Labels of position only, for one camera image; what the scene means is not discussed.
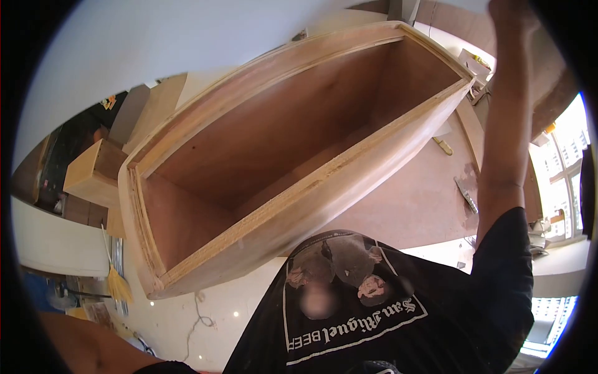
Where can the large open plywood box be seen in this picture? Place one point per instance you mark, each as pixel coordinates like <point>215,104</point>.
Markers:
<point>280,140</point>

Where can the grey metal scraper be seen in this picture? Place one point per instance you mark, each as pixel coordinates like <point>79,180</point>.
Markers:
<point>466,195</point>

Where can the person's body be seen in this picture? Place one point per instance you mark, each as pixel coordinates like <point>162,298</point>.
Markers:
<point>401,327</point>

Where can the yellow straw broom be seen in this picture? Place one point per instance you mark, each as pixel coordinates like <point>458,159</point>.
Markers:
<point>119,283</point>

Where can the small plywood box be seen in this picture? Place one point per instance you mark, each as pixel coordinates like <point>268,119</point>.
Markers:
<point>91,175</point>

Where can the cardboard box with tools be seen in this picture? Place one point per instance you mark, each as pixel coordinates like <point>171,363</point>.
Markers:
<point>476,64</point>

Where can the white flat panel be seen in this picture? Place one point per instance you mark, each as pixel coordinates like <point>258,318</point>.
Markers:
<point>56,243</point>

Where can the window with white frame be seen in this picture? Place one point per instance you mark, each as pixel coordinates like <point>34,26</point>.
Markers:
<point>563,173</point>

